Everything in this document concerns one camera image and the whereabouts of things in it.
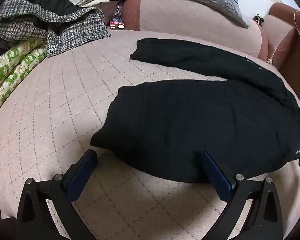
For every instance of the houndstooth checked coat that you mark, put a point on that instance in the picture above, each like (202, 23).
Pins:
(77, 27)

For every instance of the pink and brown armrest cushion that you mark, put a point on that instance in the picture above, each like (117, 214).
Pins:
(277, 30)

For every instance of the small dark ornament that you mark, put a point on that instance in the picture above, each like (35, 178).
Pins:
(258, 19)

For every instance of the black pants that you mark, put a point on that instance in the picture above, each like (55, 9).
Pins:
(190, 120)

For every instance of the colourful snack packet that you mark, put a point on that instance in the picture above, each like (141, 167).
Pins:
(116, 23)

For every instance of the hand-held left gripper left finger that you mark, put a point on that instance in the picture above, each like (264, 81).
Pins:
(81, 172)

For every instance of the green printed blanket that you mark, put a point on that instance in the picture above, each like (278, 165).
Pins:
(10, 70)

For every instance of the pink sofa backrest cushion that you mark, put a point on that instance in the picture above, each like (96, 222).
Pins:
(190, 22)

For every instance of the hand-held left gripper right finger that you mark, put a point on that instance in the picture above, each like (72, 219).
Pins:
(216, 175)

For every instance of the small beaded ornament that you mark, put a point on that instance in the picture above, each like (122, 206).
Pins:
(269, 60)

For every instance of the pink quilted sofa seat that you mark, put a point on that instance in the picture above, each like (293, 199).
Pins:
(65, 117)

